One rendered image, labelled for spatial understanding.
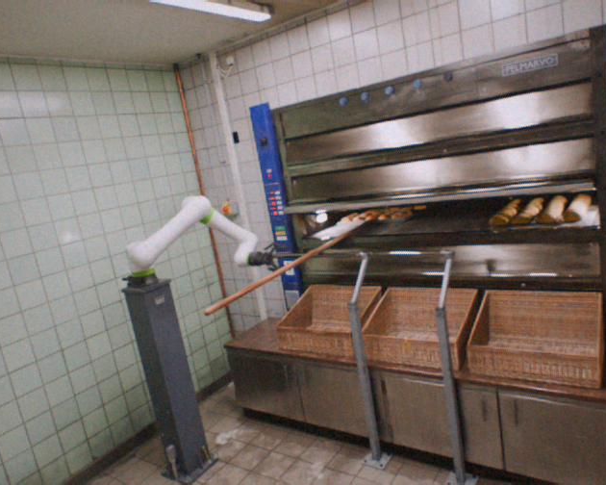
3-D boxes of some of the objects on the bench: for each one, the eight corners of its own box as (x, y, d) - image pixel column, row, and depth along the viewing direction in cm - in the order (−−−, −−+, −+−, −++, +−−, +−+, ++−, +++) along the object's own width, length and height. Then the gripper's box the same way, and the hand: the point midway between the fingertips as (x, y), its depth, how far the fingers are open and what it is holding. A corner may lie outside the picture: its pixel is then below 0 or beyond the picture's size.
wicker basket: (316, 319, 341) (311, 284, 336) (389, 325, 309) (382, 285, 303) (277, 348, 302) (269, 308, 297) (354, 358, 270) (347, 313, 265)
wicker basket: (393, 326, 305) (388, 286, 300) (484, 333, 273) (479, 288, 268) (360, 360, 267) (353, 314, 261) (460, 372, 234) (454, 320, 229)
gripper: (260, 237, 286) (288, 236, 273) (267, 276, 290) (295, 276, 278) (252, 240, 280) (280, 239, 267) (260, 280, 284) (288, 280, 272)
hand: (287, 258), depth 273 cm, fingers open, 13 cm apart
